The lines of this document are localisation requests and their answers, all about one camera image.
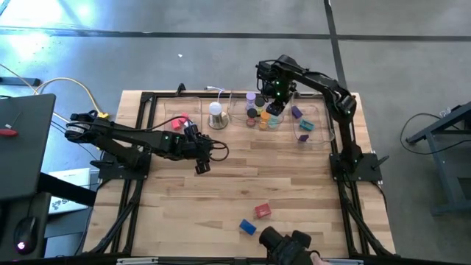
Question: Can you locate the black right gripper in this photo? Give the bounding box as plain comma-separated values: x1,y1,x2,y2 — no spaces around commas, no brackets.
265,79,295,117

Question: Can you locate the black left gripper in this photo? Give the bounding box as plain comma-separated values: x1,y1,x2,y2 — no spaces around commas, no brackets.
176,135,215,175

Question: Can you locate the orange hourglass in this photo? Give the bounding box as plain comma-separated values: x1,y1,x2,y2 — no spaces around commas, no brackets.
258,110,272,131

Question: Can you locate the black hourglass red sand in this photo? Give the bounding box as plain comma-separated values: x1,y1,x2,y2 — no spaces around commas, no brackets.
245,107,258,128

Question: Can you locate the dark red wall charger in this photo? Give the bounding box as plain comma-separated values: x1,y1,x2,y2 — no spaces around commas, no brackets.
254,202,272,219

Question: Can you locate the blue small calculator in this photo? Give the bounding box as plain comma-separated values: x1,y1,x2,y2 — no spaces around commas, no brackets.
238,219,258,236

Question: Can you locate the clear plastic bin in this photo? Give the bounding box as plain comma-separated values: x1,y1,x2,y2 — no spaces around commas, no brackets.
227,89,288,130
163,96,204,140
290,91,336,145

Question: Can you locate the white bulb brass lamp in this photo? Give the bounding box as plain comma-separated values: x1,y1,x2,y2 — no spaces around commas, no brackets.
207,101,230,130

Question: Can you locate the white printed box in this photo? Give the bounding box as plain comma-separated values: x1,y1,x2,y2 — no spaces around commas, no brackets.
47,167,92,216

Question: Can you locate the black desk support bar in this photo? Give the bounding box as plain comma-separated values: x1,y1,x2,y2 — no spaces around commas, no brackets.
36,171,97,208

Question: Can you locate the person's hand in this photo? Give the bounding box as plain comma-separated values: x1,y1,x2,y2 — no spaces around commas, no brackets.
310,252,333,265

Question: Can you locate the blue-grey metal table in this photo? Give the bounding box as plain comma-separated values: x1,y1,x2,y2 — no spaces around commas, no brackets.
406,101,471,216

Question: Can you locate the black computer mouse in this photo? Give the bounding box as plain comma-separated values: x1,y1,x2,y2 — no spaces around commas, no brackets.
13,216,38,255

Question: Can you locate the black lower desk shelf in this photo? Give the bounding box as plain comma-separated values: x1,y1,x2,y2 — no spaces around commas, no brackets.
0,191,52,263

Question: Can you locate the black floor bar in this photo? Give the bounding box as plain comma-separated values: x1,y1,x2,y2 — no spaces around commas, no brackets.
0,77,42,88

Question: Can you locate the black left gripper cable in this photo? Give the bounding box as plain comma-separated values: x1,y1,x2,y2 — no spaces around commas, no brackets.
209,138,230,163

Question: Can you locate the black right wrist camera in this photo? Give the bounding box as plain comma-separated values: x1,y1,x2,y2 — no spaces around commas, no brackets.
256,60,274,93

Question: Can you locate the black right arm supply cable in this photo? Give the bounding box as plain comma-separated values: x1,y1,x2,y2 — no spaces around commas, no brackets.
292,89,343,111

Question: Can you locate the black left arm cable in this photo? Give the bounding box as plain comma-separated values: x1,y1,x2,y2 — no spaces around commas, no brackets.
145,116,185,134

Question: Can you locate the white lamp cable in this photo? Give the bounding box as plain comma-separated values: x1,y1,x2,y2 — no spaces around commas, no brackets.
205,85,226,104

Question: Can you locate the black aluminium table frame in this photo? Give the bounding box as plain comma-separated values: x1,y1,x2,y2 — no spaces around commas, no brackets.
83,90,397,258

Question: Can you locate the yellow cable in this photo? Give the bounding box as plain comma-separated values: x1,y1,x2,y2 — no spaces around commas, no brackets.
35,77,110,122
0,63,73,126

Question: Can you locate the silver metal bracket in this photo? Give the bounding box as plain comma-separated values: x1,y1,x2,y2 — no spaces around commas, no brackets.
116,257,160,265
322,258,366,265

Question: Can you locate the black floor cable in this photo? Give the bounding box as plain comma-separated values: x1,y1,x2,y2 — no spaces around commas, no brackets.
399,110,471,155

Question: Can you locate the red handled screwdriver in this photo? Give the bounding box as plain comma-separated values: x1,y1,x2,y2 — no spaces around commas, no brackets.
0,108,25,138

